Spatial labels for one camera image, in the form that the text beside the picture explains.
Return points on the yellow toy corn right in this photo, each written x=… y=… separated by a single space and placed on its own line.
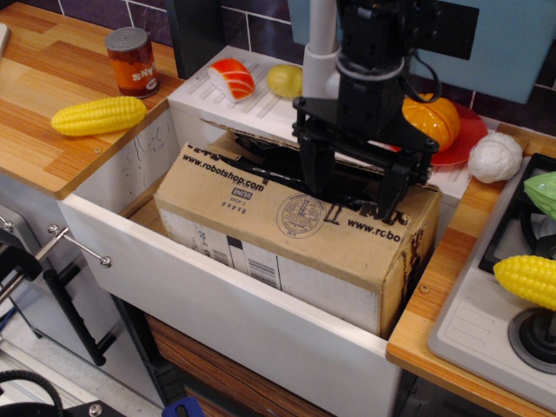
x=529 y=277

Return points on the salmon sushi toy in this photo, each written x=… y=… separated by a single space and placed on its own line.
x=232 y=78

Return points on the black cabinet handle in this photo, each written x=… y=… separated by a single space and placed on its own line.
x=57 y=282

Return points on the yellow toy corn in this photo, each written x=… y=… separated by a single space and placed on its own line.
x=529 y=277
x=99 y=117

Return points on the orange toy pumpkin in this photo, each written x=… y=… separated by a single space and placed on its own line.
x=437 y=119

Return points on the light blue panel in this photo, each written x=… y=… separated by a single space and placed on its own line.
x=492 y=47

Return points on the white toy sink basin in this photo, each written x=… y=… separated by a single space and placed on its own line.
x=241 y=344

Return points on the blue clamp handle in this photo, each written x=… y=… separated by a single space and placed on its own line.
x=186 y=407

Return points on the black stove knob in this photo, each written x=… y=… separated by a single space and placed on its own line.
x=531 y=335

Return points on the brown toy soup can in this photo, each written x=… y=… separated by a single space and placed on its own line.
x=132 y=59

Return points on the white toy garlic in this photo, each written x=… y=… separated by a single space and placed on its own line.
x=496 y=157

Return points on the grey toy stove top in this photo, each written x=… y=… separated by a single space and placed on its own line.
x=472 y=331

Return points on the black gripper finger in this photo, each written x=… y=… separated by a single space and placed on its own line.
x=393 y=187
x=317 y=163

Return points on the red plastic plate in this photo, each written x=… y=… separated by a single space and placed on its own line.
x=472 y=129

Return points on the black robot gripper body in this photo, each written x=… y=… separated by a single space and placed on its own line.
x=379 y=40

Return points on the black metal clamp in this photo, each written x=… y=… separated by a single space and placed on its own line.
x=16 y=260

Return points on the yellow toy corn left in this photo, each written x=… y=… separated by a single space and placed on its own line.
x=99 y=117

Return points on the green toy cabbage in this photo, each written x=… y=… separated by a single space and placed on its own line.
x=541 y=191

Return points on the brown cardboard shipping box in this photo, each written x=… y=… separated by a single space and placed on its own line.
x=240 y=201

